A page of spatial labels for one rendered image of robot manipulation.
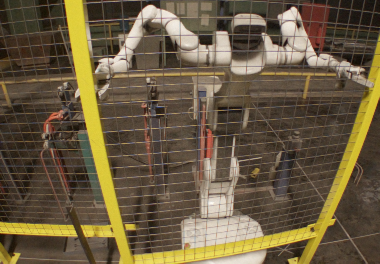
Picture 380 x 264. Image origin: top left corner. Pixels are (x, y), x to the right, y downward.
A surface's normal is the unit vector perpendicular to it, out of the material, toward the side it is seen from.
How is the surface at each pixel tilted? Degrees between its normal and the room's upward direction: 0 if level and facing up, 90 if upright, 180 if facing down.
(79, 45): 90
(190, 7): 90
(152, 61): 94
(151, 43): 94
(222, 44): 39
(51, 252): 0
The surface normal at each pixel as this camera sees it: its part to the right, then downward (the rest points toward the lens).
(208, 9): 0.07, 0.45
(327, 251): 0.00, -0.89
